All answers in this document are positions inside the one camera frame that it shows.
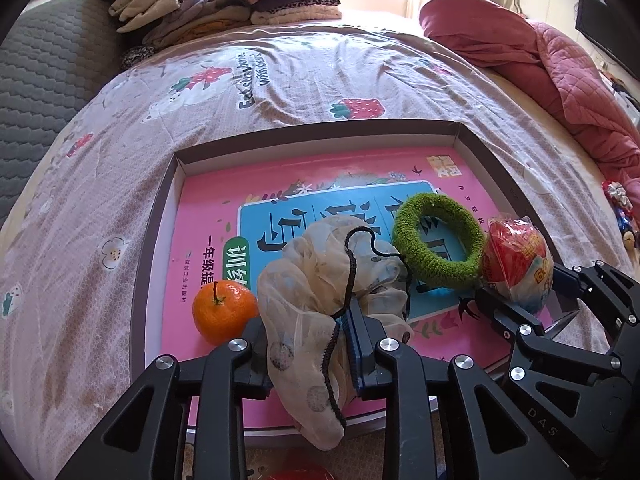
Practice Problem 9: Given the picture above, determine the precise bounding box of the colourful snack packet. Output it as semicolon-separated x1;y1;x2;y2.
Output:
601;180;638;251

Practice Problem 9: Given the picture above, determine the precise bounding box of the pile of folded clothes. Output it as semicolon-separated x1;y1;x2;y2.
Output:
97;0;346;68

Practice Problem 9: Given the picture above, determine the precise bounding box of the sheer cream cloth black cord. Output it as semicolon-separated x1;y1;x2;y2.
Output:
256;219;416;452

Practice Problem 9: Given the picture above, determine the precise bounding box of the white drawer cabinet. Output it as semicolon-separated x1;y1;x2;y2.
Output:
607;72;640;126

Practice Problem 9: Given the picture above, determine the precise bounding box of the shallow brown cardboard box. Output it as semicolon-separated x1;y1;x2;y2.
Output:
129;119;583;448

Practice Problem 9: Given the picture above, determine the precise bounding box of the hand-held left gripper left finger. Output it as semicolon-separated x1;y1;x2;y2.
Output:
55;316;276;480

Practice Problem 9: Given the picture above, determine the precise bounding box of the green fuzzy hair ring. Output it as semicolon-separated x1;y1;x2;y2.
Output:
391;192;487;292

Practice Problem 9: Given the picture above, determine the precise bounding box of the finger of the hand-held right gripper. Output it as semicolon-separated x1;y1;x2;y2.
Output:
474;285;618;388
549;260;640;352

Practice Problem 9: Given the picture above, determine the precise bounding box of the beige bed sheet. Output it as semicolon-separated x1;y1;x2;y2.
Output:
475;60;640;271

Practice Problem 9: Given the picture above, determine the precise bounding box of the toy egg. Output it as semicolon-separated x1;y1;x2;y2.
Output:
481;215;555;313

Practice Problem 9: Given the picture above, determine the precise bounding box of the orange tangerine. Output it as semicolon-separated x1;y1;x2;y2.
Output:
192;280;260;346

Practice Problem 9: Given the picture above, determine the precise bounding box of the black flat television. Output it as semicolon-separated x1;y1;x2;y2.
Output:
575;0;640;81

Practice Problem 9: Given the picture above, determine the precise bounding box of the pink quilted duvet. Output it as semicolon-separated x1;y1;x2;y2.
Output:
419;0;640;181

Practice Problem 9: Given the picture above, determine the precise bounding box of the pink and blue book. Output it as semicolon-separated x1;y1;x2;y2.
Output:
160;145;561;421

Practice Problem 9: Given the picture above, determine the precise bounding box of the grey quilted headboard cover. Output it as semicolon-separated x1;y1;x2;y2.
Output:
0;0;131;221

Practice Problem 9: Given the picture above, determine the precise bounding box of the strawberry printed blanket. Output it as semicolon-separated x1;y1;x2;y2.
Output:
0;25;631;480

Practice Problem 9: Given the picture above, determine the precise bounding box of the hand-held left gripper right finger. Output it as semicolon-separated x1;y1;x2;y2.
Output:
345;305;576;480

